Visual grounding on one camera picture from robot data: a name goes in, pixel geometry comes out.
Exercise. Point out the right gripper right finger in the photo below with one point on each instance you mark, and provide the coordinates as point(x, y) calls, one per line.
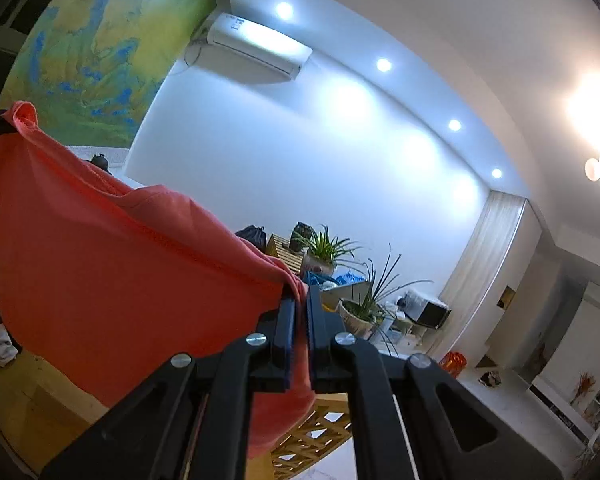
point(409, 418)

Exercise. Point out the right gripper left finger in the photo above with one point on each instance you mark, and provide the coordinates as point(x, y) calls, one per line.
point(190, 418)

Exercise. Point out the pink t-shirt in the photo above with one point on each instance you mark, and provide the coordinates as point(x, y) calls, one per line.
point(106, 282)

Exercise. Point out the red box on floor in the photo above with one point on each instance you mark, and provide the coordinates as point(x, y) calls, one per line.
point(454, 363)

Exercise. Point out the wooden slat fence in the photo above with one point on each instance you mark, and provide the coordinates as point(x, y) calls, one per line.
point(327, 425)

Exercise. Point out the dark teapot set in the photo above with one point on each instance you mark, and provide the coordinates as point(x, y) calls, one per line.
point(100, 161)

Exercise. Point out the potted spider plant grey pot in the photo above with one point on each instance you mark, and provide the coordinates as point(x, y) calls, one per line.
point(362, 310)

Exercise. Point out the blue bag on fence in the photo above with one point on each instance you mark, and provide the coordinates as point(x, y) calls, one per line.
point(326, 282)

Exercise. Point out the potted green plant red pot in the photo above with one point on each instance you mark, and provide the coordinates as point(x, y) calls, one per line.
point(327, 251)

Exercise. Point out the dark ceramic vase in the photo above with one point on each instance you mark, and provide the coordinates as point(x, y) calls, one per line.
point(300, 238)

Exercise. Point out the white air conditioner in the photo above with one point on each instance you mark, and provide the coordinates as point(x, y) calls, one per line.
point(260, 44)

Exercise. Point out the black sports drawstring bag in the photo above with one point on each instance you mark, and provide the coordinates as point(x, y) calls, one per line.
point(255, 235)

